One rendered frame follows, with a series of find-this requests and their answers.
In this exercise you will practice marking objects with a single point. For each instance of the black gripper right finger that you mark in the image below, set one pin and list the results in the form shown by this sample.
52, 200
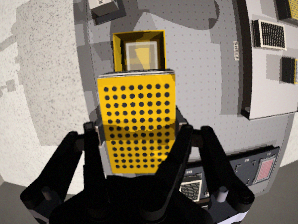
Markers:
230, 198

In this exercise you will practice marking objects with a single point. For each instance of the grey metal work table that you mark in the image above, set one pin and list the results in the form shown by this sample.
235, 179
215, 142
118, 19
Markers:
211, 86

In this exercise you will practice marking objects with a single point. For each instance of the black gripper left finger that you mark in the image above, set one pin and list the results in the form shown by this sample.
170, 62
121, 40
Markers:
49, 190

